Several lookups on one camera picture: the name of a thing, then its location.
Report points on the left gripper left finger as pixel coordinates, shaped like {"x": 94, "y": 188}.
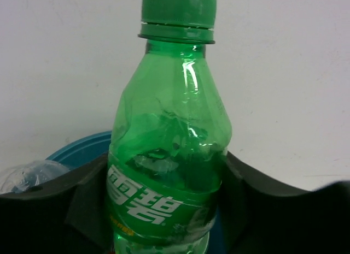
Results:
{"x": 64, "y": 215}

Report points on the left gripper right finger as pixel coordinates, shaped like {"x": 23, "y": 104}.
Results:
{"x": 259, "y": 214}

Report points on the clear bottle blue cap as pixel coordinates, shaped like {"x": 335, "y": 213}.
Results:
{"x": 20, "y": 178}

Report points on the green plastic bottle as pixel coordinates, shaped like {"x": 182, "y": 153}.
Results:
{"x": 170, "y": 136}

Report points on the teal plastic bin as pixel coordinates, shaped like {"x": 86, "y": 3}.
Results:
{"x": 82, "y": 151}

